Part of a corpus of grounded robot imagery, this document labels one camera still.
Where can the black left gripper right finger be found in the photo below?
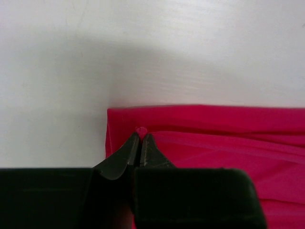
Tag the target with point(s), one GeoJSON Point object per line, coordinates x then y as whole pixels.
{"type": "Point", "coordinates": [167, 197]}

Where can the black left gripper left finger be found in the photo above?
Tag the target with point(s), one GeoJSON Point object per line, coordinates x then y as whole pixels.
{"type": "Point", "coordinates": [98, 197]}

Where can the pink t-shirt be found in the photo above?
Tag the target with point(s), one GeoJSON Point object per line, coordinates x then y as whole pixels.
{"type": "Point", "coordinates": [267, 143]}

